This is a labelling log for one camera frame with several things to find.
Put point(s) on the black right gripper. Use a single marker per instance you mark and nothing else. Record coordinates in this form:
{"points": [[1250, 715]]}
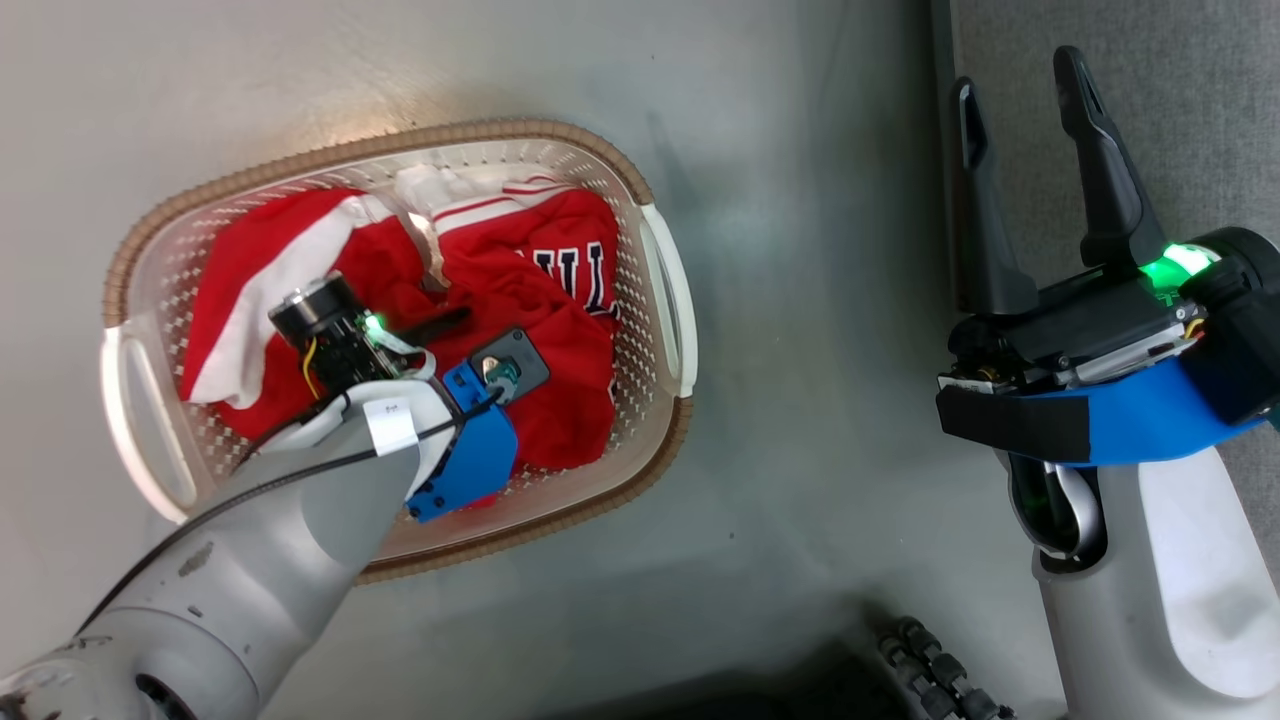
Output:
{"points": [[1100, 320]]}

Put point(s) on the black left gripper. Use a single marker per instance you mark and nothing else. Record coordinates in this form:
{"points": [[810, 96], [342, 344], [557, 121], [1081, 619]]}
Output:
{"points": [[330, 335]]}

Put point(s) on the red jersey with lettering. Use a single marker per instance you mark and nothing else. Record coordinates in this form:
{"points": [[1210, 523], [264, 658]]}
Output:
{"points": [[560, 330]]}

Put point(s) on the red shorts white stripe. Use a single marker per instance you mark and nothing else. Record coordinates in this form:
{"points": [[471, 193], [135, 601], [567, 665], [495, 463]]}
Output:
{"points": [[250, 270]]}

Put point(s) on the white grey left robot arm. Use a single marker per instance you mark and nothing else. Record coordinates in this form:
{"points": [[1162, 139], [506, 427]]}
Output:
{"points": [[250, 560]]}

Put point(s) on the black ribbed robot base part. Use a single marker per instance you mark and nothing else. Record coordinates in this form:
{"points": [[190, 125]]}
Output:
{"points": [[940, 670]]}

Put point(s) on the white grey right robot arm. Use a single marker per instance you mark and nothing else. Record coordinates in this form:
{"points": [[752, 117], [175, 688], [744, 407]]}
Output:
{"points": [[1160, 600]]}

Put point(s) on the white perforated laundry basket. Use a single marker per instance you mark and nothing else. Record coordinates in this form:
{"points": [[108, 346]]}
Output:
{"points": [[662, 300]]}

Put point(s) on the white label tape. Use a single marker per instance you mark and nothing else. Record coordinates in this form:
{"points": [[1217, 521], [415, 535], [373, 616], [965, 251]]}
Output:
{"points": [[392, 425]]}

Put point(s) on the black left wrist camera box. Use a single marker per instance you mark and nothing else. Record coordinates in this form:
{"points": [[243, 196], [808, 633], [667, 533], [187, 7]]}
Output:
{"points": [[515, 362]]}

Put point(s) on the blue left camera mount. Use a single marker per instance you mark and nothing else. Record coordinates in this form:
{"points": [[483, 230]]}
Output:
{"points": [[475, 450]]}

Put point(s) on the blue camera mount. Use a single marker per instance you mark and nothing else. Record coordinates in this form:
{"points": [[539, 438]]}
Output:
{"points": [[475, 450], [1140, 425]]}

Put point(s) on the blue right camera mount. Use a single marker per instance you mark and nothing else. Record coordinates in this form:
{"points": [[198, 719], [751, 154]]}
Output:
{"points": [[1140, 425]]}

